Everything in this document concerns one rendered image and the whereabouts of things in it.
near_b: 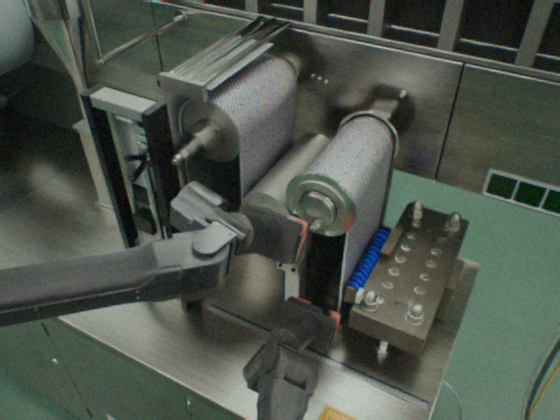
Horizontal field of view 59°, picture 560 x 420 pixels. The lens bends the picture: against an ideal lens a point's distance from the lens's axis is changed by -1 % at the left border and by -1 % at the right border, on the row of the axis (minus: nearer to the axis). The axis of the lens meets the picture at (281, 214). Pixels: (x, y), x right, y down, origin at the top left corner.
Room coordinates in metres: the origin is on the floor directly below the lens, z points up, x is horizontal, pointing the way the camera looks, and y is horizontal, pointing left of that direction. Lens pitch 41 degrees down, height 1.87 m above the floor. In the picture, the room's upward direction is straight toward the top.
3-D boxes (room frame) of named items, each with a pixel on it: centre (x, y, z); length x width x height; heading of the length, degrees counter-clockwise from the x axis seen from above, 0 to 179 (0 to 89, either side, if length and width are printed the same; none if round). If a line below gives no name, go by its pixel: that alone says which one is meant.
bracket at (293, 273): (0.72, -0.02, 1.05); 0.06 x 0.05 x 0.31; 152
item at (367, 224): (0.81, -0.18, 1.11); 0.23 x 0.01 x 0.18; 152
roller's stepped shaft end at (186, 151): (0.78, 0.19, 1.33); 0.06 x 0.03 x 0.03; 152
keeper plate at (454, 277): (0.76, -0.40, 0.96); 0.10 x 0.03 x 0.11; 152
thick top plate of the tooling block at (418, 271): (0.79, -0.31, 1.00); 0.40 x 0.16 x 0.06; 152
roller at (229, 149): (0.97, 0.08, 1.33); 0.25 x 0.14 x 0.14; 152
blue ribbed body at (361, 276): (0.80, -0.20, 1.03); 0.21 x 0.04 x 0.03; 152
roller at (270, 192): (0.90, -0.03, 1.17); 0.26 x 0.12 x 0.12; 152
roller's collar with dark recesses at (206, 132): (0.83, 0.16, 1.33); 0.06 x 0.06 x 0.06; 62
